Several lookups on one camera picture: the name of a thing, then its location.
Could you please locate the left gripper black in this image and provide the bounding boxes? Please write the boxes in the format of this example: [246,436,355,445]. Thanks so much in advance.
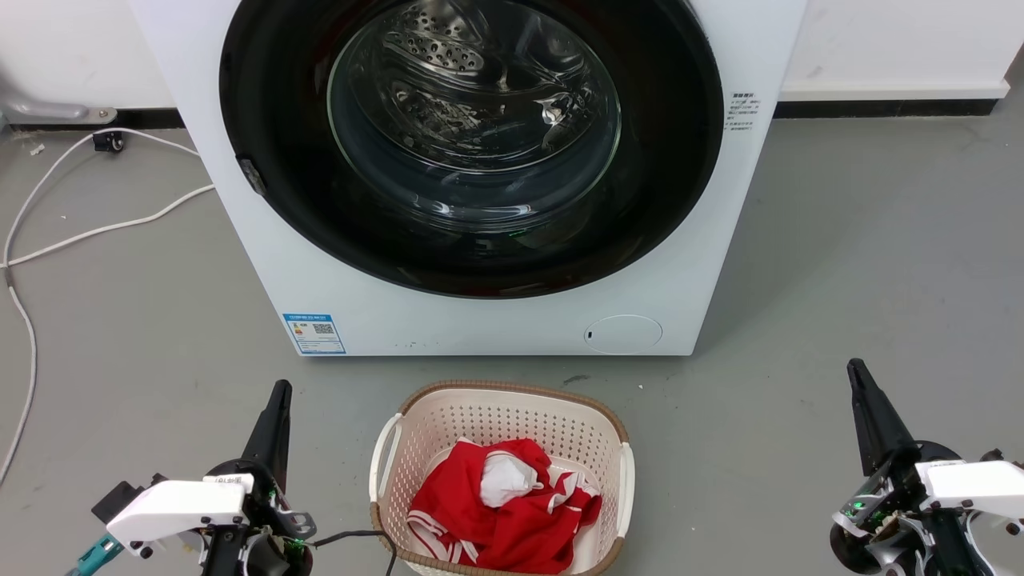
[198,380,318,576]

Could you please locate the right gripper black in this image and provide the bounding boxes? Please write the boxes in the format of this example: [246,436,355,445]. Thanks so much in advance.
[829,358,989,576]

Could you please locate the white front-load washing machine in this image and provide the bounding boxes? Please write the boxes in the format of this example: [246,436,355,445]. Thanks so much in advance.
[128,0,809,358]

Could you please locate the black round glass washer door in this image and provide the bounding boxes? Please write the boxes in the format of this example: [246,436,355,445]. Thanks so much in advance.
[218,0,726,300]

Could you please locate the blue energy label sticker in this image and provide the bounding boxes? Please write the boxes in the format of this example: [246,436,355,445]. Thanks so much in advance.
[282,313,347,356]

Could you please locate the red striped garment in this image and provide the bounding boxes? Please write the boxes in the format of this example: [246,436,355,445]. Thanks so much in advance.
[406,438,603,575]

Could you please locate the cream perforated laundry basket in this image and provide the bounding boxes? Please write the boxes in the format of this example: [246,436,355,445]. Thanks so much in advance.
[369,380,636,576]

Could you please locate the white crumpled garment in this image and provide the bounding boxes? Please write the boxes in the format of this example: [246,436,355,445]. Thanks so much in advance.
[479,451,540,509]

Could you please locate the round white filter cover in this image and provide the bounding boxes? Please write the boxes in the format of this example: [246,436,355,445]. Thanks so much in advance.
[583,314,664,356]

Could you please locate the printed text warning sticker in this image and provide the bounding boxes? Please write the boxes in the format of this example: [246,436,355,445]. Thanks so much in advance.
[725,90,761,145]

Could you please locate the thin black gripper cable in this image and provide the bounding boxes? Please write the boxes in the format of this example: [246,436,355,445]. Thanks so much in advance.
[310,530,398,576]

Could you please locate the short white cable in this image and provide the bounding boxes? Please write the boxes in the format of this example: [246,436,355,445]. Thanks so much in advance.
[6,184,215,267]

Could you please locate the long white power cable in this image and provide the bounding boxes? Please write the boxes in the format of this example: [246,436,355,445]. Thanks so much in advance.
[0,127,201,486]

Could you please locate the grey drain hose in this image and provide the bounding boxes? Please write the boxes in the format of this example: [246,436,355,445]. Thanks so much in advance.
[0,76,118,126]

